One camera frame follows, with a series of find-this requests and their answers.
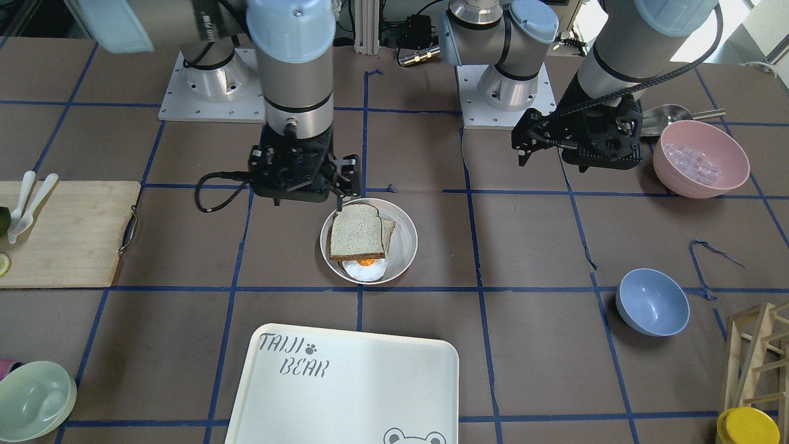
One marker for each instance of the pink cloth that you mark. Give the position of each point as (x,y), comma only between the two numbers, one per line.
(7,366)

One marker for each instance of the cream round plate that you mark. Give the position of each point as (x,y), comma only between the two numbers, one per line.
(404,241)

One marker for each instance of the aluminium frame post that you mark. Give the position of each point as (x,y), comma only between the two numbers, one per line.
(367,27)

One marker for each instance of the wooden peg rack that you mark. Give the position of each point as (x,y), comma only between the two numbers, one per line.
(756,344)

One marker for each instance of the bread slice on plate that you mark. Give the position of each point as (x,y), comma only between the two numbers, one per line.
(388,227)

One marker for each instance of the wooden cutting board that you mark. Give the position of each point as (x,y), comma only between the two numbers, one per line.
(75,238)

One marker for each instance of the bread slice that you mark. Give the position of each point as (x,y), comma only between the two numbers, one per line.
(356,234)
(388,227)

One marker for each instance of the white plastic knife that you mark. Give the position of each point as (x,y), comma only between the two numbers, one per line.
(28,181)

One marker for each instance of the mint green bowl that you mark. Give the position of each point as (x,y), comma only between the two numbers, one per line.
(35,399)

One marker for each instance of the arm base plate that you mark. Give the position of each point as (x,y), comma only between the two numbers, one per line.
(230,94)
(490,101)

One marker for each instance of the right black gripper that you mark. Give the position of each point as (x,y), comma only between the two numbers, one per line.
(347,174)

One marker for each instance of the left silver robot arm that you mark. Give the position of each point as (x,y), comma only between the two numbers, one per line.
(642,43)

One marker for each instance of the blue bowl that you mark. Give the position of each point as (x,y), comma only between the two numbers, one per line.
(652,303)

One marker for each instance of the pink bowl with ice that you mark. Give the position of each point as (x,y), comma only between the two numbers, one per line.
(699,161)

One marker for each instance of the cream bear tray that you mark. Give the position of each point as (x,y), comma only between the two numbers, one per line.
(305,384)

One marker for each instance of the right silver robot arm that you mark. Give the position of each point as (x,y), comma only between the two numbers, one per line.
(270,61)

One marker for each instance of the lemon half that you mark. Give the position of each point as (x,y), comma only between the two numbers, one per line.
(5,264)

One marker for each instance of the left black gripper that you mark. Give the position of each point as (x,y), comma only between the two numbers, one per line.
(580,97)

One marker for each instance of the toy fried egg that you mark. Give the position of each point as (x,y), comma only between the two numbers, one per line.
(365,270)

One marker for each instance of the green avocado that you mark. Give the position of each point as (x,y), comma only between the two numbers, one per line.
(5,221)

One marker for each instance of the metal scoop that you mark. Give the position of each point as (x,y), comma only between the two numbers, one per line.
(655,120)

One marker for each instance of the yellow cup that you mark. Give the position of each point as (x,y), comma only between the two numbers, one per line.
(745,424)

